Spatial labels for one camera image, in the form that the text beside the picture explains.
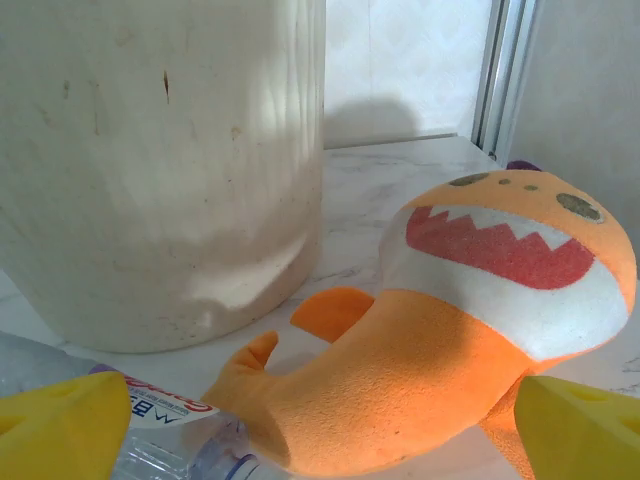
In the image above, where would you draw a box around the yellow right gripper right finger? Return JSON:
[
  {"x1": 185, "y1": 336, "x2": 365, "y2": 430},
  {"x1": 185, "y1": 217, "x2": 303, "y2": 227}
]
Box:
[{"x1": 514, "y1": 374, "x2": 640, "y2": 480}]

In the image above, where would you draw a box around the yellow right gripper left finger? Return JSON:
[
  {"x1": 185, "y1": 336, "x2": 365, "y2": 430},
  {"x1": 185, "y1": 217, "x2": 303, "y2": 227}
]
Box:
[{"x1": 0, "y1": 370, "x2": 133, "y2": 480}]

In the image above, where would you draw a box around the clear bottle red white label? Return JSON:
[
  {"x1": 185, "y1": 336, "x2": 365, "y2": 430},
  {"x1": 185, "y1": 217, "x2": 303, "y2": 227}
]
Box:
[{"x1": 0, "y1": 332, "x2": 281, "y2": 480}]

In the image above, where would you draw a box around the white plastic bin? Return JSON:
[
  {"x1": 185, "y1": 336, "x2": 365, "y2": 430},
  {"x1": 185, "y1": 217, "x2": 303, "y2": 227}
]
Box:
[{"x1": 0, "y1": 0, "x2": 327, "y2": 355}]

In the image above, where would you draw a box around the orange plush dinosaur toy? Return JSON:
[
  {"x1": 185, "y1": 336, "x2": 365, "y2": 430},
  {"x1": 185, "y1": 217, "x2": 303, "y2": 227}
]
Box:
[{"x1": 201, "y1": 158, "x2": 639, "y2": 480}]

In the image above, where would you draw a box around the aluminium frame post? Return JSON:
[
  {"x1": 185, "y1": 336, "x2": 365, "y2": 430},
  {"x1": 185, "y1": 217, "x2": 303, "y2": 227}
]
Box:
[{"x1": 472, "y1": 0, "x2": 544, "y2": 161}]

